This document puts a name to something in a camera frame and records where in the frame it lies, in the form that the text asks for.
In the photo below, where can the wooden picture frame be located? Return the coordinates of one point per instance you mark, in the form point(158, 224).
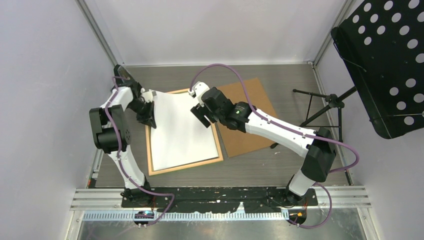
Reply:
point(185, 167)

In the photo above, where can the photo with white borders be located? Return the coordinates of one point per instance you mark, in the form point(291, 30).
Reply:
point(182, 132)

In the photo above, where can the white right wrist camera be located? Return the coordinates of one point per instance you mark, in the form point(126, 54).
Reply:
point(198, 90)

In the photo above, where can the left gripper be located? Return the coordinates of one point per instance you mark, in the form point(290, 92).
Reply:
point(152, 122)

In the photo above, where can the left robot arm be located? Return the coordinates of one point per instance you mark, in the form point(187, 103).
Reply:
point(111, 133)

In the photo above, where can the black wedge object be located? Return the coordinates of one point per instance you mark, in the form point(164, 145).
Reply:
point(121, 71)

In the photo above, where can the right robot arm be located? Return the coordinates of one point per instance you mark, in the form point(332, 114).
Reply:
point(318, 154)

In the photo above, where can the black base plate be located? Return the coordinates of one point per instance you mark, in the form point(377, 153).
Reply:
point(216, 200)

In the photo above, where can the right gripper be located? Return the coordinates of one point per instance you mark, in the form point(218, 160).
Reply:
point(200, 112)

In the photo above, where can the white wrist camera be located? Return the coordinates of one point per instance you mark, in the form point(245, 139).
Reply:
point(198, 90)
point(147, 95)

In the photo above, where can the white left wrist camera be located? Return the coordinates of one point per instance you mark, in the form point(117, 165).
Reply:
point(147, 95)

